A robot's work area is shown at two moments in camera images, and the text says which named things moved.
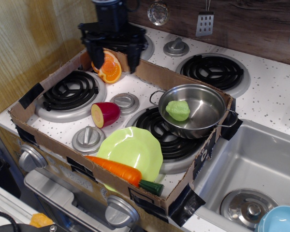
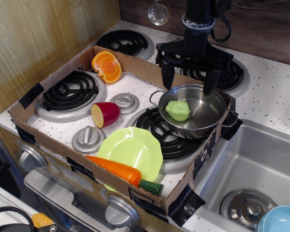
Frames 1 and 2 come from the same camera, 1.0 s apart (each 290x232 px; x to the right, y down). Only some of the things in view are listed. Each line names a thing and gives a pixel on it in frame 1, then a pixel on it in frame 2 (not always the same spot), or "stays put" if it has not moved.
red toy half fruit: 103,113 stays put
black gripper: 113,31 -> 194,50
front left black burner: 71,96 stays put
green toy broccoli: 179,110 stays put
